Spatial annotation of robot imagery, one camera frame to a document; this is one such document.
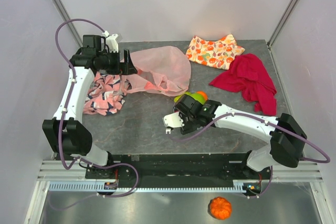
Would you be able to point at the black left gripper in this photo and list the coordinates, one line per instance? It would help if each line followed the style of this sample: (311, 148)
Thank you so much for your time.
(124, 68)

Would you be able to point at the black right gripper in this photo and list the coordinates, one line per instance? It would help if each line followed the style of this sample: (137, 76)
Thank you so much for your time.
(188, 127)

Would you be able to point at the green fake apple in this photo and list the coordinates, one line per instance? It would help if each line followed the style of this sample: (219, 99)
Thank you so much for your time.
(194, 95)

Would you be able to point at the orange fake orange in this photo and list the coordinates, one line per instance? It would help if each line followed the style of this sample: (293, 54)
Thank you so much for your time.
(204, 95)

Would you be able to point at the pink translucent plastic bag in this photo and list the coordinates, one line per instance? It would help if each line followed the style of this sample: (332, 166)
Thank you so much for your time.
(164, 70)

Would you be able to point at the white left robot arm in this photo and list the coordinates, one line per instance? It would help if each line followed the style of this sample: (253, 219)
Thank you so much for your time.
(65, 132)

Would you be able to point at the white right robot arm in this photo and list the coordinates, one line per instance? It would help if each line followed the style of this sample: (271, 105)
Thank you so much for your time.
(283, 136)

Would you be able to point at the orange fake pumpkin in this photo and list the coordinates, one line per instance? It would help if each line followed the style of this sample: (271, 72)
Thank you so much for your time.
(220, 208)

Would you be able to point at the pink navy patterned cloth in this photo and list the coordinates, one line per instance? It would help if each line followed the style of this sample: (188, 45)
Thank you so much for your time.
(106, 94)

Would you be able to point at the yellow floral cloth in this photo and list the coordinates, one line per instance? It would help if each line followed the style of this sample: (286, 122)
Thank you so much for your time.
(216, 54)

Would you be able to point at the red cloth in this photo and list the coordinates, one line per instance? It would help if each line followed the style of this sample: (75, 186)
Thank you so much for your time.
(248, 75)

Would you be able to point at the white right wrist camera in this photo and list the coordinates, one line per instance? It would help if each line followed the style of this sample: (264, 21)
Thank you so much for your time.
(172, 121)

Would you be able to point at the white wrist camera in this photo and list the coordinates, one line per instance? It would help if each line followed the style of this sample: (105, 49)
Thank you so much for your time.
(172, 121)
(112, 41)

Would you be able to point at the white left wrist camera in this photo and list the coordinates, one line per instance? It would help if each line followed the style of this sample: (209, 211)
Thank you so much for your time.
(112, 41)

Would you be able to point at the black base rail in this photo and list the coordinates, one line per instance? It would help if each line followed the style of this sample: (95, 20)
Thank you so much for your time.
(174, 169)

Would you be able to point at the white slotted cable duct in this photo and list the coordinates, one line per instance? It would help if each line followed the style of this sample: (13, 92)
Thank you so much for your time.
(105, 187)

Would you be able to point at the left aluminium frame post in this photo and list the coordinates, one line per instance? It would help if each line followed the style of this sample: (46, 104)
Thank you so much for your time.
(65, 17)

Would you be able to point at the aluminium frame post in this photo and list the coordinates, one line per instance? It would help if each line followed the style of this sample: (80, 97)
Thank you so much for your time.
(65, 17)
(282, 22)

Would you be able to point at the right aluminium frame post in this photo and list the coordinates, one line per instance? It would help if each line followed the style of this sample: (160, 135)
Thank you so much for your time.
(282, 22)

